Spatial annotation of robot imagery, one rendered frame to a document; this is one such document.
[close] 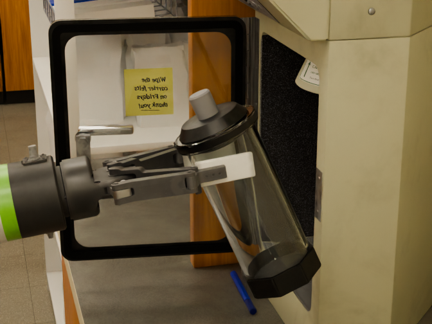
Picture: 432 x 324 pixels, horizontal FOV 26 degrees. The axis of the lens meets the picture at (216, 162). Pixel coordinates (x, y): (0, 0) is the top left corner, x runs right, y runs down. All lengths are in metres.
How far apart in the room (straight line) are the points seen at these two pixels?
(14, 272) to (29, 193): 2.79
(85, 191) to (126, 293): 0.48
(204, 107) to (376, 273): 0.36
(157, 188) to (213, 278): 0.55
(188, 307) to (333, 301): 0.30
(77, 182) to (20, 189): 0.07
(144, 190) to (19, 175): 0.15
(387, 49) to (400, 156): 0.15
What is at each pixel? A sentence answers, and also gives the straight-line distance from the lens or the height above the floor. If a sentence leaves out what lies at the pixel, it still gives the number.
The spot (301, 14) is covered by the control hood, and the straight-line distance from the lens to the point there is 1.16.
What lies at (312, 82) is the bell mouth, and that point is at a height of 1.33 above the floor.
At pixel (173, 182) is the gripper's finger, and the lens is 1.08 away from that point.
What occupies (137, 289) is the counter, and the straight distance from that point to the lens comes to 1.58.
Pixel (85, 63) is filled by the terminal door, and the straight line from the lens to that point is 1.46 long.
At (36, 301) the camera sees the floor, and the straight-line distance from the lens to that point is 3.64.
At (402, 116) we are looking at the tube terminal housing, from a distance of 1.25.
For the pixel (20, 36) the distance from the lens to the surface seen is 6.21.
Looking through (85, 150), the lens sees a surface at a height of 1.19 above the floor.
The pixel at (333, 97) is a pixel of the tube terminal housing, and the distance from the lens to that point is 1.20.
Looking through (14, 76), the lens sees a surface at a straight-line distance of 6.26.
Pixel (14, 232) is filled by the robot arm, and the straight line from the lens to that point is 1.12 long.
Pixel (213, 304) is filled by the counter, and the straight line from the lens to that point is 1.52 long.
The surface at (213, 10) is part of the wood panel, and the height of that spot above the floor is 1.39.
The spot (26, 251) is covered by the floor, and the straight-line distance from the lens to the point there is 4.07.
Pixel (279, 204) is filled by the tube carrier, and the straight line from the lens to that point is 1.16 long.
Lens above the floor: 1.65
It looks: 19 degrees down
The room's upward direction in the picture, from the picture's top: straight up
